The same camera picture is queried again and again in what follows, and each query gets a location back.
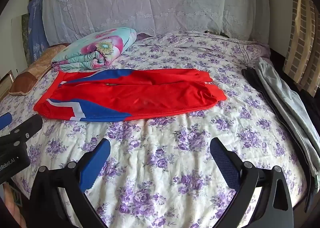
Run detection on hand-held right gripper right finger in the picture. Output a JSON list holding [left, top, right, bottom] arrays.
[[209, 137, 294, 228]]

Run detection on folded floral quilt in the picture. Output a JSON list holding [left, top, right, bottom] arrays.
[[51, 27, 137, 71]]

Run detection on black garment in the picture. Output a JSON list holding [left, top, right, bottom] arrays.
[[241, 67, 318, 213]]

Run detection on white lace cover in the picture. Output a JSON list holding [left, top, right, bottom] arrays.
[[42, 0, 270, 44]]

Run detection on gold picture frame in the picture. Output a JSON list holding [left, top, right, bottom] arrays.
[[0, 69, 14, 101]]

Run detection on striped beige curtain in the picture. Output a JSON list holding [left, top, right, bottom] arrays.
[[282, 0, 320, 99]]

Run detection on purple floral bedsheet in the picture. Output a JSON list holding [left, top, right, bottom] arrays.
[[0, 31, 310, 228]]

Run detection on person's left forearm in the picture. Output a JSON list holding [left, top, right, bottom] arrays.
[[5, 185, 27, 228]]

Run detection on grey garment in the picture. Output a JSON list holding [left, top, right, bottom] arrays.
[[255, 57, 320, 191]]

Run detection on red and blue pants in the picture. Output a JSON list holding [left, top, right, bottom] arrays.
[[33, 68, 227, 122]]

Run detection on blue patterned cloth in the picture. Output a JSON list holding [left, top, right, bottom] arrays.
[[27, 0, 50, 65]]

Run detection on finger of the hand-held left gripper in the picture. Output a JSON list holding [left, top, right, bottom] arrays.
[[7, 114, 43, 144], [0, 113, 13, 131]]

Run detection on brown pillow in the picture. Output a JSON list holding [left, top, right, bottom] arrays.
[[9, 43, 68, 96]]

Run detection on green landscape picture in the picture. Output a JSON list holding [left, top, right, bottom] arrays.
[[21, 13, 31, 52]]

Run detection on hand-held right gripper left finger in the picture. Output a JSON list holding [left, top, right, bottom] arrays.
[[29, 138, 111, 228]]

